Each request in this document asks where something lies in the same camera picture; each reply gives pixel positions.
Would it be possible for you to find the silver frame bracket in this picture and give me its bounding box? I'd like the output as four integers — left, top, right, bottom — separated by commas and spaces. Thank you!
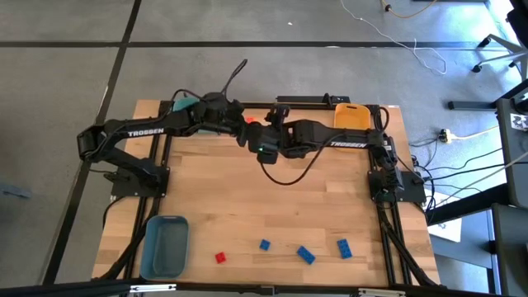
356, 287, 408, 297
129, 283, 178, 295

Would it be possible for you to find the yellow plastic bin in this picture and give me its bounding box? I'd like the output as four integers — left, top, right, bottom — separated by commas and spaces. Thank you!
332, 102, 373, 154

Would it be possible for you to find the black floor cable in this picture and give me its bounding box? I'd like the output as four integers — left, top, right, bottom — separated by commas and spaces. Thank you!
410, 135, 528, 185

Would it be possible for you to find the grey floor object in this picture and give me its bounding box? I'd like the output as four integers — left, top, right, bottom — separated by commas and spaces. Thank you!
0, 182, 33, 200

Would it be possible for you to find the white floor cable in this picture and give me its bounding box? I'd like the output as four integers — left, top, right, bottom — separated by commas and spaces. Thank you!
339, 0, 449, 76

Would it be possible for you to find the black bar fixture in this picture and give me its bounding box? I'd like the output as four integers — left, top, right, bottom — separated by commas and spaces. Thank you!
276, 92, 352, 105

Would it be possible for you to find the teal plastic bin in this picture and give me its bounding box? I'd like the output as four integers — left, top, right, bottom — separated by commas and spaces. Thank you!
172, 97, 222, 136

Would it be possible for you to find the grey desk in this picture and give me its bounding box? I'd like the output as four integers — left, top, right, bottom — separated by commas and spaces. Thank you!
493, 80, 528, 210

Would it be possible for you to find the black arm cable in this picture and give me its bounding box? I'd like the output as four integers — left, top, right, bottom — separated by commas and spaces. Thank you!
258, 131, 348, 187
219, 58, 249, 95

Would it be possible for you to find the black table frame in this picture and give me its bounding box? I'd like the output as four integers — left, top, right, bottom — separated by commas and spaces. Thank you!
91, 99, 441, 292

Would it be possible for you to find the grey-blue plastic bin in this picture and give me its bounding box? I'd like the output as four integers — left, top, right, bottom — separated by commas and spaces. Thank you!
139, 214, 191, 281

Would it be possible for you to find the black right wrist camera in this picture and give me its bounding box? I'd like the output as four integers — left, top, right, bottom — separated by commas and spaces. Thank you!
265, 104, 291, 126

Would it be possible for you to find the black stand leg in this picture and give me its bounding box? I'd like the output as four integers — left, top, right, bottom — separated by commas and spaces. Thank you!
447, 88, 528, 112

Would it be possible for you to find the blue long block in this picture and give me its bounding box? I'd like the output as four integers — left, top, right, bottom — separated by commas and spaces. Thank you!
336, 238, 354, 261
295, 244, 317, 266

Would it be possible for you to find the orange floor cable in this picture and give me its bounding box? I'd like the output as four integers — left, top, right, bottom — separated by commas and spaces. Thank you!
379, 0, 439, 20

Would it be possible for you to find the white paper sheet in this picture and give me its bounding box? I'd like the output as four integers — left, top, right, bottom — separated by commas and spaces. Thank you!
427, 217, 464, 243

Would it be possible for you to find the office chair base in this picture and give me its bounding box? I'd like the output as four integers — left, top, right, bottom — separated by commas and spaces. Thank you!
471, 34, 528, 82

